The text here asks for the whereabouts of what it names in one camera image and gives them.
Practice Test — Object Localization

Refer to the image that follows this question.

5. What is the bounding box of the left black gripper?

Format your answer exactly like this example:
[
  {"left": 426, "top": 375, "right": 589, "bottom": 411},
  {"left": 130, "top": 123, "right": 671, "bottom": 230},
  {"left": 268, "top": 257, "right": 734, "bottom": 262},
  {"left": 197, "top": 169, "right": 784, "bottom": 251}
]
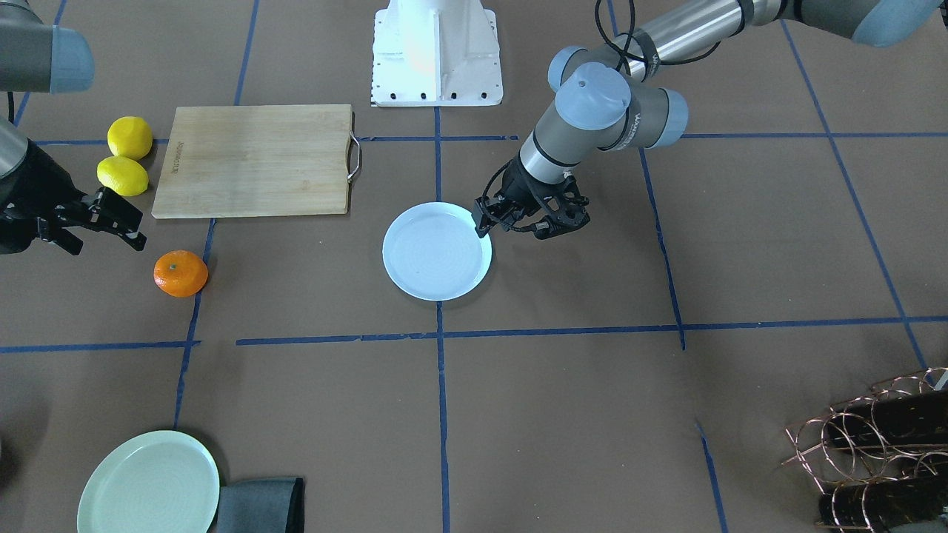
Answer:
[{"left": 474, "top": 158, "right": 590, "bottom": 240}]

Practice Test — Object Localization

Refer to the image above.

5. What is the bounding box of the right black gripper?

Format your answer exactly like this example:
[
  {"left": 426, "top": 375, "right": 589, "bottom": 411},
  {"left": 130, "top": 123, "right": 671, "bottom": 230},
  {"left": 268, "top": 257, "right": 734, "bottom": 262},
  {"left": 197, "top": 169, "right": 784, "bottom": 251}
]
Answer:
[{"left": 1, "top": 141, "right": 147, "bottom": 256}]

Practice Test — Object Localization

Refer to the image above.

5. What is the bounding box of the light blue plate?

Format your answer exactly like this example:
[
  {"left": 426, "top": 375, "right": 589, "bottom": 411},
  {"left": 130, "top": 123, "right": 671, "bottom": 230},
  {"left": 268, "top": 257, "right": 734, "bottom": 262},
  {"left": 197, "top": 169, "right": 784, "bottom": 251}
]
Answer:
[{"left": 381, "top": 202, "right": 493, "bottom": 301}]

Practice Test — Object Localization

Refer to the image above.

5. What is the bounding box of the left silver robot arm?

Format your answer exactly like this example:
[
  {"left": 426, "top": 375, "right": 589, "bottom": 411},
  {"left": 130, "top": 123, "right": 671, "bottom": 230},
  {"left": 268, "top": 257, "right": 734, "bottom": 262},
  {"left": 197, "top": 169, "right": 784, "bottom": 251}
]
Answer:
[{"left": 472, "top": 1, "right": 944, "bottom": 240}]

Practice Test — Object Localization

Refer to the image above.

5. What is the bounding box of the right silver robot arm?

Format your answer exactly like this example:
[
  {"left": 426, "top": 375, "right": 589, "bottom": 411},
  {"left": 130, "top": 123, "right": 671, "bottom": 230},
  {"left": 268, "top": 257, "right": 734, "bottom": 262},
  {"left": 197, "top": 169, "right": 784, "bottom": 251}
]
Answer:
[{"left": 1, "top": 1, "right": 147, "bottom": 255}]

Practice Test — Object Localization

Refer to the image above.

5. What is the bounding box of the light green plate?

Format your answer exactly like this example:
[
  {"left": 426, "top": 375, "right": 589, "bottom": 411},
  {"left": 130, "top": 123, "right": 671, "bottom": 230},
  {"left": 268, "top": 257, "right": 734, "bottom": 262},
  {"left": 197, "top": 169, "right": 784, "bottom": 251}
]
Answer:
[{"left": 76, "top": 431, "right": 221, "bottom": 532}]

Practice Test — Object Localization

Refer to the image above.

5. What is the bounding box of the lower yellow lemon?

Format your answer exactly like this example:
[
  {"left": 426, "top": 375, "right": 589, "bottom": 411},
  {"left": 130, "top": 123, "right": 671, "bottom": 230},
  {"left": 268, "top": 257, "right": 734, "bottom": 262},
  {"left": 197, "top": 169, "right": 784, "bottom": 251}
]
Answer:
[{"left": 97, "top": 155, "right": 150, "bottom": 197}]

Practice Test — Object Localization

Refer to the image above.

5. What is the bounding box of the yellow lemon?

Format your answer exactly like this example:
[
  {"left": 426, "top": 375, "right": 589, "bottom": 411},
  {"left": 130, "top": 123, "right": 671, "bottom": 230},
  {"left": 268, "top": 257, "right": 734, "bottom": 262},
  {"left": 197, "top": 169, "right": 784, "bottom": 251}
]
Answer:
[
  {"left": 106, "top": 117, "right": 155, "bottom": 161},
  {"left": 97, "top": 155, "right": 150, "bottom": 197}
]

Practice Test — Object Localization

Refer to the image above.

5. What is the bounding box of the upper yellow lemon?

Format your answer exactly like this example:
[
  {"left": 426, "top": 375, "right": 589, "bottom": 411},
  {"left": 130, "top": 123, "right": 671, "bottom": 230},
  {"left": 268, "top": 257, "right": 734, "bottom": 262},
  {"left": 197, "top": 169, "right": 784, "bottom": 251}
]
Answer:
[{"left": 106, "top": 117, "right": 155, "bottom": 161}]

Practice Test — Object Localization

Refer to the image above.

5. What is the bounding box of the orange mandarin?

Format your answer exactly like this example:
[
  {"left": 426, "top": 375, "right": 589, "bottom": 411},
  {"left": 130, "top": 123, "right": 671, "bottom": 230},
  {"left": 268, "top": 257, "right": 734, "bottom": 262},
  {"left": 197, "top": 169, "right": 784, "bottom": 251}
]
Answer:
[{"left": 153, "top": 249, "right": 209, "bottom": 298}]

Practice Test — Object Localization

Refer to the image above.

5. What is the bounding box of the bamboo cutting board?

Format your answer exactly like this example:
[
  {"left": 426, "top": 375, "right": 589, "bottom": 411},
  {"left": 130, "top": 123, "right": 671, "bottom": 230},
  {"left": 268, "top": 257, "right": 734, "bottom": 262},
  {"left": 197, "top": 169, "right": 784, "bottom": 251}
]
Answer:
[{"left": 151, "top": 104, "right": 360, "bottom": 219}]

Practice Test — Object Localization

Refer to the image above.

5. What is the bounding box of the dark grey folded cloth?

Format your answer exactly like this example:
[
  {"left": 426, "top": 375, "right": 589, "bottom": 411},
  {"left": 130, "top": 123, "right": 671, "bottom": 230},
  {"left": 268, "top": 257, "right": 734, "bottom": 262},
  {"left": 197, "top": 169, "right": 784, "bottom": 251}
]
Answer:
[{"left": 216, "top": 477, "right": 305, "bottom": 532}]

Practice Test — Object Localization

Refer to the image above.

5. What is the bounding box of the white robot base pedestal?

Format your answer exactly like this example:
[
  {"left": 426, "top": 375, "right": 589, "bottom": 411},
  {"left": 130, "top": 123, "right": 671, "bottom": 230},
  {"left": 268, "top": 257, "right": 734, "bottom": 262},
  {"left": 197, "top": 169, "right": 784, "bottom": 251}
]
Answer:
[{"left": 370, "top": 1, "right": 504, "bottom": 107}]

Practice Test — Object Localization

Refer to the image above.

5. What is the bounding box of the copper wire bottle rack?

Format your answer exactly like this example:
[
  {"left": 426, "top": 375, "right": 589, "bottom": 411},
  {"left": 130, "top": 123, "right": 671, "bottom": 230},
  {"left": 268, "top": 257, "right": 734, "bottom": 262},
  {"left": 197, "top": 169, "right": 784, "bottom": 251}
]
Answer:
[{"left": 784, "top": 367, "right": 947, "bottom": 532}]

